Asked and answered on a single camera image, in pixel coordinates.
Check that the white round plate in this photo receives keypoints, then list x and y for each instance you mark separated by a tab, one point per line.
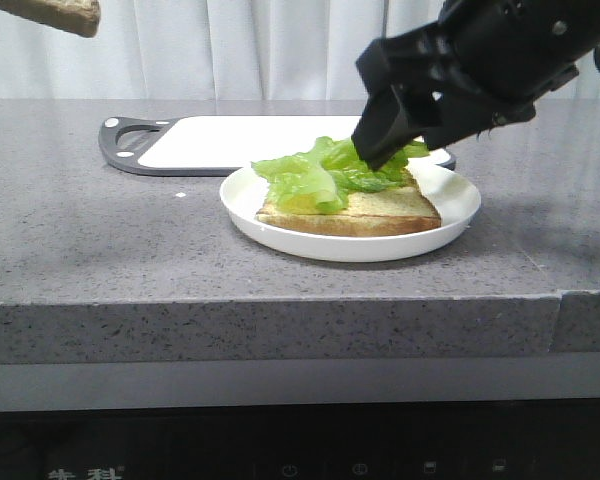
456	198

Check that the bread slice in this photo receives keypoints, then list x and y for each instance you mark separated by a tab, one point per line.
79	17
391	212

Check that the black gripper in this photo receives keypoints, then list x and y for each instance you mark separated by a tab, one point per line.
477	54

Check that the green lettuce leaf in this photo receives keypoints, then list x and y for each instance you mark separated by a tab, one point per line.
321	180

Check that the white curtain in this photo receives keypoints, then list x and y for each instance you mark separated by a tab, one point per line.
204	50

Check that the black appliance control panel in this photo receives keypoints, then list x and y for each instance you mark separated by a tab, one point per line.
546	439

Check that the white cutting board grey rim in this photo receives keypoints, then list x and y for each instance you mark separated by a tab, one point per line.
211	146

